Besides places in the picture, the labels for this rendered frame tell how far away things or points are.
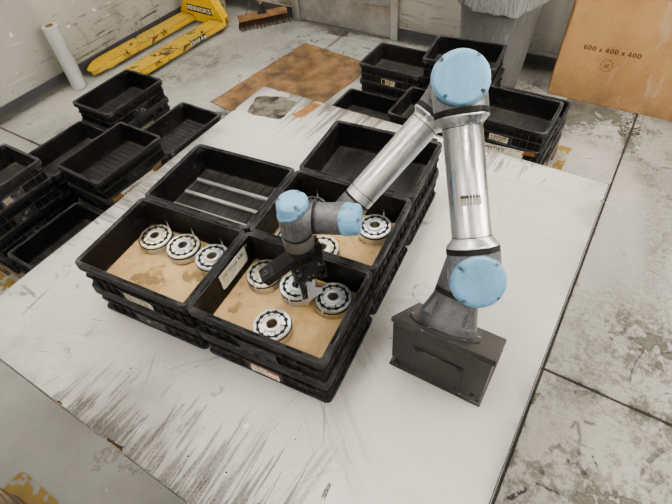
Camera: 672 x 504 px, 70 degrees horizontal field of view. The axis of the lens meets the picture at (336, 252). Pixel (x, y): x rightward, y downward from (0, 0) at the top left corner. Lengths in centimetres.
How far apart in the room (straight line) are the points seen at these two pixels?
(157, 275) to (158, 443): 47
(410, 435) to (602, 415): 112
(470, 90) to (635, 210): 215
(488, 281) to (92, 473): 174
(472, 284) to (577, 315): 147
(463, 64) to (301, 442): 95
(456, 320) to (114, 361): 98
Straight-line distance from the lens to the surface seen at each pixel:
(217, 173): 182
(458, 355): 120
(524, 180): 196
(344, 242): 148
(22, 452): 248
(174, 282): 150
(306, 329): 130
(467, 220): 106
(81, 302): 177
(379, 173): 118
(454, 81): 104
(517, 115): 269
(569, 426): 220
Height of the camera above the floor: 192
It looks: 49 degrees down
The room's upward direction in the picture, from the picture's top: 6 degrees counter-clockwise
